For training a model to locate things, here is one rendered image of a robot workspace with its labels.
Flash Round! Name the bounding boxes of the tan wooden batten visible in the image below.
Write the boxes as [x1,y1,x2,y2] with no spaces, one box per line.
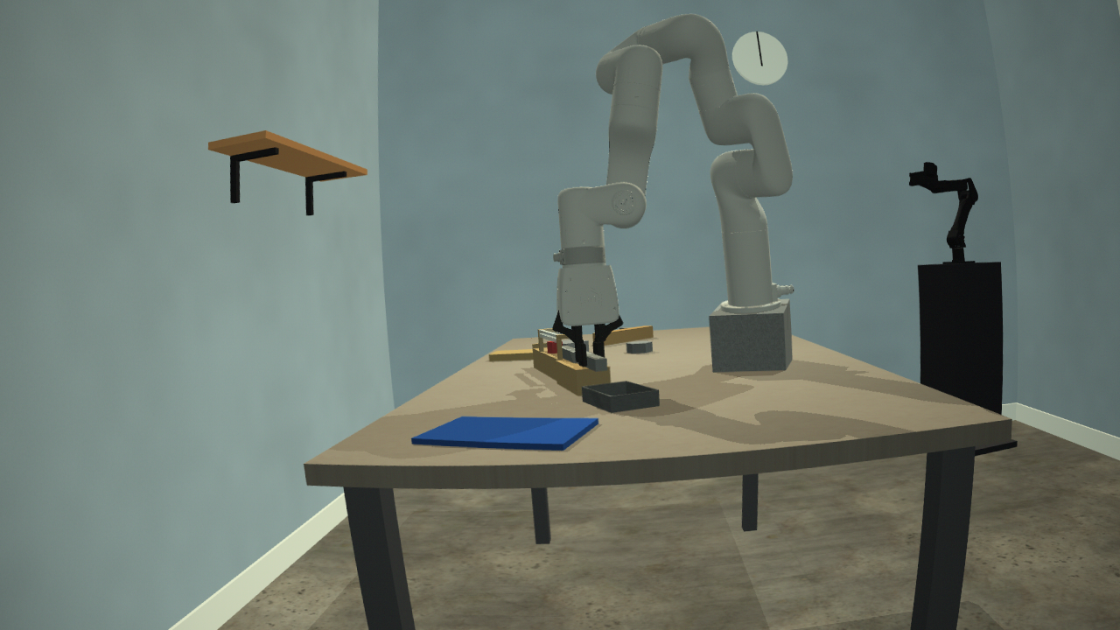
[604,325,654,346]

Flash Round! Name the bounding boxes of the blue flat rectangular slab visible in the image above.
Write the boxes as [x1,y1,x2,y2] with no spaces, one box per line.
[411,416,599,451]

